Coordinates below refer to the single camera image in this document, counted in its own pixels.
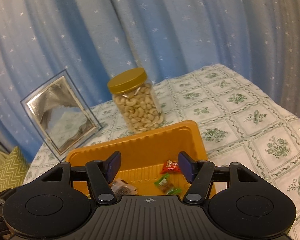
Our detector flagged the blue star curtain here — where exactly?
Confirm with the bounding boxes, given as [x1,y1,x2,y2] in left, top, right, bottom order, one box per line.
[103,0,300,126]
[0,0,117,157]

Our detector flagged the cashew jar with gold lid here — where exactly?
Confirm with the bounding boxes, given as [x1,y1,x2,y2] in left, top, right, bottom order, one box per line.
[107,67,166,134]

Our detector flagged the orange plastic tray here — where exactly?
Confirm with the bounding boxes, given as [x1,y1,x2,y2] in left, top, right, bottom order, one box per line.
[65,120,217,201]

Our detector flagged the green brown candy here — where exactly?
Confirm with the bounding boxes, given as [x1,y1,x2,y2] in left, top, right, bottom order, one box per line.
[154,173,182,195]

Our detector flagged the floral white tablecloth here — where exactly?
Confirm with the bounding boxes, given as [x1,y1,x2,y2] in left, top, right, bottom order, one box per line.
[22,64,300,240]

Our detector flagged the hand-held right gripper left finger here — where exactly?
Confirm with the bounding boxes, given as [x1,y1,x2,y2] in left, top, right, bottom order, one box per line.
[40,151,122,204]

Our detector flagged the silver picture frame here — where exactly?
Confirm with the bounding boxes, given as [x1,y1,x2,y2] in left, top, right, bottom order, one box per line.
[20,69,103,162]

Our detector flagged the clear packet with dark snack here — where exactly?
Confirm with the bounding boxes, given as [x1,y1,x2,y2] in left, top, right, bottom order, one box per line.
[109,178,138,196]

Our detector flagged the red snack packet gold print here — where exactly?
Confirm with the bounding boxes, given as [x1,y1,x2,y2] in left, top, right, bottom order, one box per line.
[160,159,181,175]

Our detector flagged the green zigzag cushion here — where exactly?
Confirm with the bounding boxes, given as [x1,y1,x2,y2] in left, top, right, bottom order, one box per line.
[0,145,31,193]

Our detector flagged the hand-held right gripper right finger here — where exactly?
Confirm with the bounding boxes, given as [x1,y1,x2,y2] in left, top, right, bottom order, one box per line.
[178,151,262,204]

